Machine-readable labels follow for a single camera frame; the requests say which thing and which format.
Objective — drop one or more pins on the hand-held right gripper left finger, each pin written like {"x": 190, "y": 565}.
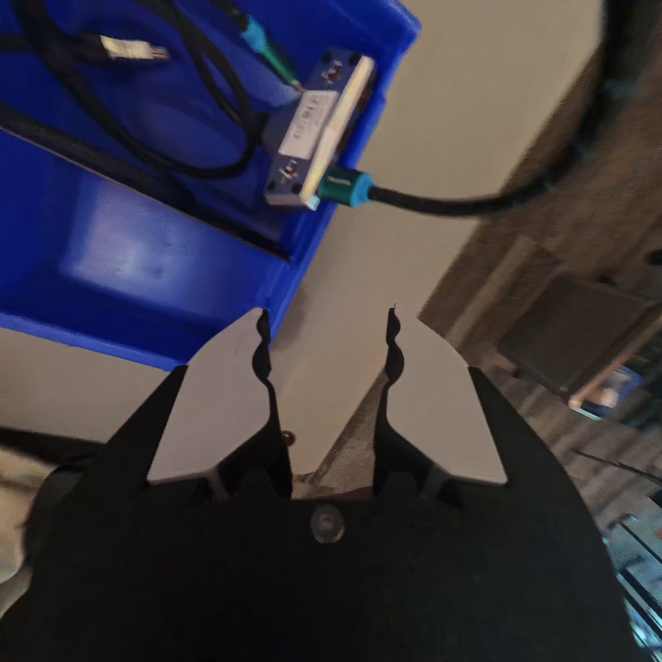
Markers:
{"x": 217, "y": 403}

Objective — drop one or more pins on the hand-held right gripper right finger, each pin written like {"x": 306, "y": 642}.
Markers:
{"x": 434, "y": 408}

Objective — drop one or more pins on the blue storage bin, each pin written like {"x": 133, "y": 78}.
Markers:
{"x": 129, "y": 258}

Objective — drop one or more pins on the dark switch box with label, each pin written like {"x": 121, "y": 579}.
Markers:
{"x": 305, "y": 129}

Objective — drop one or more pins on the dark grey box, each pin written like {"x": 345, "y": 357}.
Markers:
{"x": 569, "y": 331}

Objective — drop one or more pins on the black divider of blue bin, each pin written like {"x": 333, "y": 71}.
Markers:
{"x": 227, "y": 227}

